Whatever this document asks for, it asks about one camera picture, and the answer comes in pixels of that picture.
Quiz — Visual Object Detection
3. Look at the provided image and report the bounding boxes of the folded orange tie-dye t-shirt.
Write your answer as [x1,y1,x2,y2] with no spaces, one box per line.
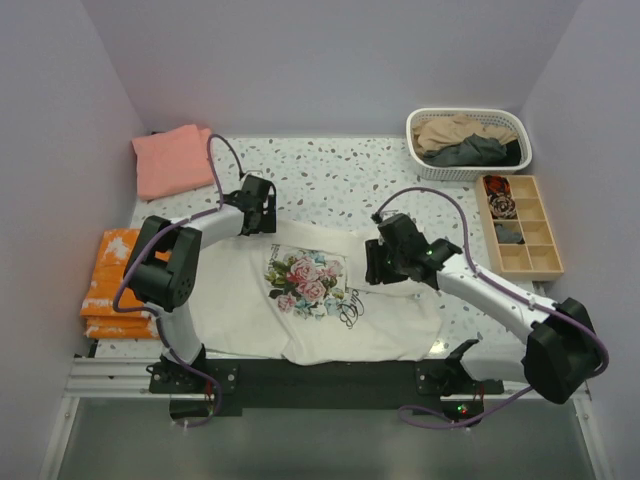
[80,229,158,340]

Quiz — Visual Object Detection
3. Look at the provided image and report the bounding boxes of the dark grey garment in basket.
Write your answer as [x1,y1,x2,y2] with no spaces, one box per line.
[422,134,522,168]

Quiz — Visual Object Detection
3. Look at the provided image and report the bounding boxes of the wooden compartment organizer tray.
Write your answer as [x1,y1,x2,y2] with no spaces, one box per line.
[475,175,564,282]

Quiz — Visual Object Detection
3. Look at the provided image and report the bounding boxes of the white floral print t-shirt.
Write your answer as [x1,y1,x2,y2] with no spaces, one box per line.
[188,220,442,365]

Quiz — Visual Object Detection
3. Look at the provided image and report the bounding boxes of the aluminium rail frame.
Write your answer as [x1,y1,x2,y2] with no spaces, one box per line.
[38,357,615,479]

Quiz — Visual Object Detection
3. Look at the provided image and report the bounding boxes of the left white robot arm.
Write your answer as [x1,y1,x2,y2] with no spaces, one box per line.
[113,174,277,394]

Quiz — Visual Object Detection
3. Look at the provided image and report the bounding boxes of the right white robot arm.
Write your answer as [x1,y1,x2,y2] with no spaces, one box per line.
[365,214,608,404]

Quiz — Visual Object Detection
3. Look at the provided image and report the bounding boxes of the dark grey socks in tray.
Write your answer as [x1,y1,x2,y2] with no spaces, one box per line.
[494,223,525,245]

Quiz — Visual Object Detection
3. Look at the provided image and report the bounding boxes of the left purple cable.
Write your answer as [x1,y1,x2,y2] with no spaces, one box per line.
[112,133,251,429]

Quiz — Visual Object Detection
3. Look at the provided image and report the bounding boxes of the beige garment in basket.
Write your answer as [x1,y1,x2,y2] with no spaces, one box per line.
[411,114,518,155]

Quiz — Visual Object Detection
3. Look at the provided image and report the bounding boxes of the red black patterned socks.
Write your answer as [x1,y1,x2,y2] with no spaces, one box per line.
[482,175,511,197]

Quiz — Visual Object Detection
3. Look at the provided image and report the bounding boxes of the white plastic laundry basket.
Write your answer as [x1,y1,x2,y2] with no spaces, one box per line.
[406,108,532,181]

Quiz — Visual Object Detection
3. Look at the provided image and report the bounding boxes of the black white patterned socks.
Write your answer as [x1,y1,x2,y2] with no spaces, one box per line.
[488,194,518,220]

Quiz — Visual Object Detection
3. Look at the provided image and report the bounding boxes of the folded pink t-shirt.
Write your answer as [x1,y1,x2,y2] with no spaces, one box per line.
[132,124,214,201]

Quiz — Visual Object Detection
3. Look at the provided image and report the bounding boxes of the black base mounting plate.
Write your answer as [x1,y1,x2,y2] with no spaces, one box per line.
[146,359,504,419]

